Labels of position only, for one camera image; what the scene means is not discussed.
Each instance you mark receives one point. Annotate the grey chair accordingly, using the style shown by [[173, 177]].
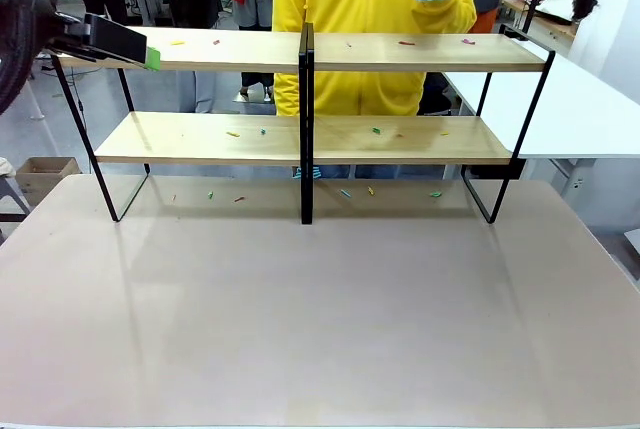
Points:
[[10, 194]]

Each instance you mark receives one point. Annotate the wood and black metal shelf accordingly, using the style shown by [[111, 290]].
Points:
[[210, 56], [425, 54]]

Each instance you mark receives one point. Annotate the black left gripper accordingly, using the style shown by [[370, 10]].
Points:
[[72, 31]]

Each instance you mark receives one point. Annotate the yellow sleeved left forearm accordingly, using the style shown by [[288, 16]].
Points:
[[445, 14]]

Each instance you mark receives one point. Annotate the person in orange trousers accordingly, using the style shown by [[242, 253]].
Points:
[[487, 11]]

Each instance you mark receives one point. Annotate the wooden background workbench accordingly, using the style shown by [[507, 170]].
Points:
[[545, 19]]

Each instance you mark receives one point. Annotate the teal striped duster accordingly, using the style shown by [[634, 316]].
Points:
[[307, 173]]

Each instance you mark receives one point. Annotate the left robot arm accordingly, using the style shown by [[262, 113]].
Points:
[[17, 24]]

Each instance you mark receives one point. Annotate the white side table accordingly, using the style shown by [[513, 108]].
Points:
[[565, 109]]

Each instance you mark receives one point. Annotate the brown cardboard box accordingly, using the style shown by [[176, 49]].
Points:
[[47, 176]]

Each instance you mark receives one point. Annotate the yellow sleeved right forearm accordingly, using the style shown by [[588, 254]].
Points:
[[287, 94]]

